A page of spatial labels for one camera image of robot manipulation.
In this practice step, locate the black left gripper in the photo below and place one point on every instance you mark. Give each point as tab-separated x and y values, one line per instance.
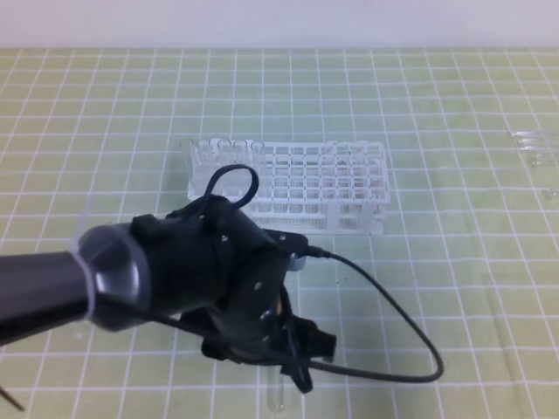
256	319

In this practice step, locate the clear glass test tube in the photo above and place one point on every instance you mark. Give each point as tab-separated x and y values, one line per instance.
275	393

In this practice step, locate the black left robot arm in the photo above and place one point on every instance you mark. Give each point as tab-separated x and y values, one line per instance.
218	277

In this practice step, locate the white plastic test tube rack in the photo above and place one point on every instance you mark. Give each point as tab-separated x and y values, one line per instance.
319	188

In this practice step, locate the loose glass test tube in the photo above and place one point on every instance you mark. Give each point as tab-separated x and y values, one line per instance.
551	193
543	160
537	146
524	136

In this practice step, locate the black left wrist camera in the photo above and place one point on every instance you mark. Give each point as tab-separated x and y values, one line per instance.
294	245

